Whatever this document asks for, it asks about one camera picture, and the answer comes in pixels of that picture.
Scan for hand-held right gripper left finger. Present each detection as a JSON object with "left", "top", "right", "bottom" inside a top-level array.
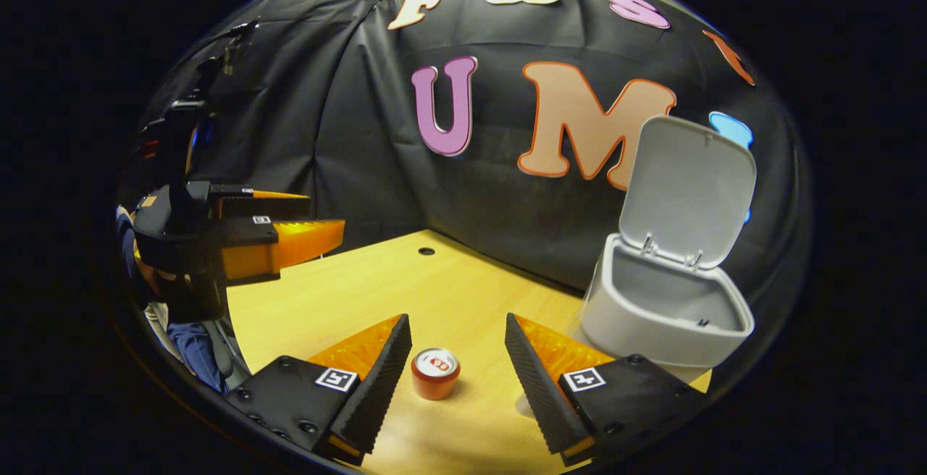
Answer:
[{"left": 226, "top": 314, "right": 414, "bottom": 466}]

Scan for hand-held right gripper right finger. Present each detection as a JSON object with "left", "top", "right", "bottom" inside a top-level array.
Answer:
[{"left": 505, "top": 312, "right": 707, "bottom": 467}]

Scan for red pop can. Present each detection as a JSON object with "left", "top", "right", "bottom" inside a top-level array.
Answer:
[{"left": 411, "top": 348, "right": 461, "bottom": 401}]

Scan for grey desktop garbage bin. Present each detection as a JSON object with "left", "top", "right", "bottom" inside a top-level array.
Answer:
[{"left": 579, "top": 114, "right": 758, "bottom": 369}]

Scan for person's white top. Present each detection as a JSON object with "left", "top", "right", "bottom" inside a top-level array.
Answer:
[{"left": 143, "top": 301, "right": 176, "bottom": 361}]

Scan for person's blue trousers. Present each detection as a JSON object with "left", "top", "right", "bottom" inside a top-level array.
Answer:
[{"left": 167, "top": 321, "right": 227, "bottom": 393}]

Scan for black backdrop cloth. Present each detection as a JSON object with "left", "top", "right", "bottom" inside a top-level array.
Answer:
[{"left": 119, "top": 0, "right": 815, "bottom": 389}]

